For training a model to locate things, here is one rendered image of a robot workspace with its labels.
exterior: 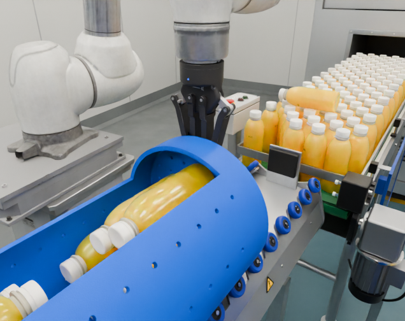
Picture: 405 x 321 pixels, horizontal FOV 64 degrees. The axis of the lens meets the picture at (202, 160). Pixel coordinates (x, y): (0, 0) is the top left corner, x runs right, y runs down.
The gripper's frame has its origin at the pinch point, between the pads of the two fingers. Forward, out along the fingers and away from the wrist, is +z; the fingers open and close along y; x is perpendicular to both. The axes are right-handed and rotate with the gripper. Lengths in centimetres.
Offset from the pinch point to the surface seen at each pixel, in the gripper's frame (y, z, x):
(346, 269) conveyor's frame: -23, 77, -75
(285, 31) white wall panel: 170, 21, -446
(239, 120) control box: 22, 12, -53
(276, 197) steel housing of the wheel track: -3.9, 23.4, -32.1
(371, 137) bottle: -21, 12, -67
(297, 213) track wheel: -13.2, 19.8, -23.4
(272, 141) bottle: 11, 20, -62
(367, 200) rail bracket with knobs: -26, 22, -43
